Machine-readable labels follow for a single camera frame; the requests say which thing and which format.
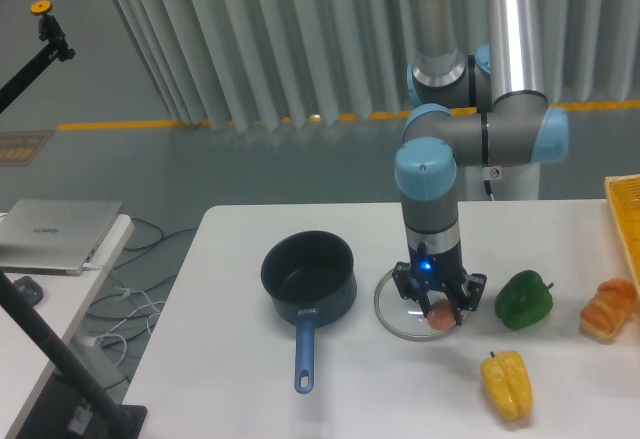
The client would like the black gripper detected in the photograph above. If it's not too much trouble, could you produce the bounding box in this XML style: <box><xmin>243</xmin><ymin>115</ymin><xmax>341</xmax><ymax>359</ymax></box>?
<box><xmin>394</xmin><ymin>242</ymin><xmax>487</xmax><ymax>326</ymax></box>

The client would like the brown egg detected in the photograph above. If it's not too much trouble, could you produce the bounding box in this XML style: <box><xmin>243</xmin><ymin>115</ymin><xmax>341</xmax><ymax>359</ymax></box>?
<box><xmin>427</xmin><ymin>299</ymin><xmax>456</xmax><ymax>331</ymax></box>

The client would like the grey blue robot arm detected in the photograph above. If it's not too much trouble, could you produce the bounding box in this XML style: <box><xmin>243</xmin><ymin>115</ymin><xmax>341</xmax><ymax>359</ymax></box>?
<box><xmin>391</xmin><ymin>0</ymin><xmax>569</xmax><ymax>323</ymax></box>

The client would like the glass lid with blue knob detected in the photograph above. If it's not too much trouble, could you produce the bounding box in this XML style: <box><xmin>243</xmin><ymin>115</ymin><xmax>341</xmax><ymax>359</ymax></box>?
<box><xmin>373</xmin><ymin>269</ymin><xmax>471</xmax><ymax>342</ymax></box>

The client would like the green bell pepper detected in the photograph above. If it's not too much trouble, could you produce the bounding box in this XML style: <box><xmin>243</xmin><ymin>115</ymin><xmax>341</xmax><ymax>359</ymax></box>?
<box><xmin>494</xmin><ymin>270</ymin><xmax>554</xmax><ymax>330</ymax></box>

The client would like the yellow bell pepper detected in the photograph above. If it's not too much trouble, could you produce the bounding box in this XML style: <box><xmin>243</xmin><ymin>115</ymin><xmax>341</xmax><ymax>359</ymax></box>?
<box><xmin>480</xmin><ymin>351</ymin><xmax>533</xmax><ymax>421</ymax></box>

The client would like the orange croissant bread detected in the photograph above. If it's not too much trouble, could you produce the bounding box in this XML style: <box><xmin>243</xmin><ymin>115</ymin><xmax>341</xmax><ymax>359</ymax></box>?
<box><xmin>580</xmin><ymin>278</ymin><xmax>637</xmax><ymax>341</ymax></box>

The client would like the yellow woven basket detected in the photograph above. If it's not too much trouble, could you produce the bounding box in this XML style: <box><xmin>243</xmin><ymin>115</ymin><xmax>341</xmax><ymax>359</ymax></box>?
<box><xmin>604</xmin><ymin>174</ymin><xmax>639</xmax><ymax>290</ymax></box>

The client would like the white curtain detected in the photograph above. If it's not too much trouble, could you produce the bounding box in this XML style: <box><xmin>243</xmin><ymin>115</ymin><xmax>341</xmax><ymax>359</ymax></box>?
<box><xmin>115</xmin><ymin>0</ymin><xmax>639</xmax><ymax>131</ymax></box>

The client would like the silver laptop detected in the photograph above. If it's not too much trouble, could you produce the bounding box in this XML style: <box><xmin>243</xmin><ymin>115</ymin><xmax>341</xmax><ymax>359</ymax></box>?
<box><xmin>1</xmin><ymin>199</ymin><xmax>123</xmax><ymax>275</ymax></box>

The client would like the white side table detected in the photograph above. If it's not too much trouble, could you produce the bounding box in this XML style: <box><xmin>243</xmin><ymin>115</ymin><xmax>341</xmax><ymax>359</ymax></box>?
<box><xmin>1</xmin><ymin>214</ymin><xmax>137</xmax><ymax>438</ymax></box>

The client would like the dark saucepan with blue handle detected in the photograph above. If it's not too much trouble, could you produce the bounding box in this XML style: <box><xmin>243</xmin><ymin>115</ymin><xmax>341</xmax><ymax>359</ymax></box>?
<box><xmin>261</xmin><ymin>230</ymin><xmax>357</xmax><ymax>394</ymax></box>

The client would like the black floor cable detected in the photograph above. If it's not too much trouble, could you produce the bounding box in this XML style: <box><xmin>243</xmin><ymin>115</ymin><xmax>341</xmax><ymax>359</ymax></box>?
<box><xmin>84</xmin><ymin>216</ymin><xmax>199</xmax><ymax>390</ymax></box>

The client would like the white floor cable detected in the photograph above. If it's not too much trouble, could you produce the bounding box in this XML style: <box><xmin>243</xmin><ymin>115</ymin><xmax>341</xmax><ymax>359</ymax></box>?
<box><xmin>94</xmin><ymin>286</ymin><xmax>167</xmax><ymax>368</ymax></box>

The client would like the black camera stand pole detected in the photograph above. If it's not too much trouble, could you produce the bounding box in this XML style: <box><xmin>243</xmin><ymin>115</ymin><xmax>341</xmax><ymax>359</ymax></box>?
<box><xmin>1</xmin><ymin>273</ymin><xmax>148</xmax><ymax>438</ymax></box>

